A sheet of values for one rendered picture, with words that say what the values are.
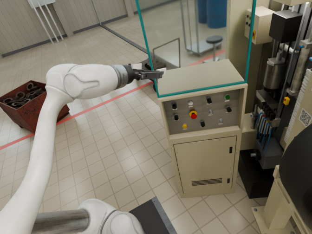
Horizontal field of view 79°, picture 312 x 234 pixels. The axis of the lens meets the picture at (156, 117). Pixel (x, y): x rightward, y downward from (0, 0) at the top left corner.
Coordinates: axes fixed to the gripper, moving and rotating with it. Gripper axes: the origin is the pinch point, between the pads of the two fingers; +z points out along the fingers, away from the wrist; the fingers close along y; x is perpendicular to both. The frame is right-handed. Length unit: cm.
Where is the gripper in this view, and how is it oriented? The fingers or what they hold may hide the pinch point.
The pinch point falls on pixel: (151, 68)
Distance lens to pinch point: 90.1
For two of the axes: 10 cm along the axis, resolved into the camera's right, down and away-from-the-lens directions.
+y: 8.3, 2.8, -4.9
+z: 5.6, -3.2, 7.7
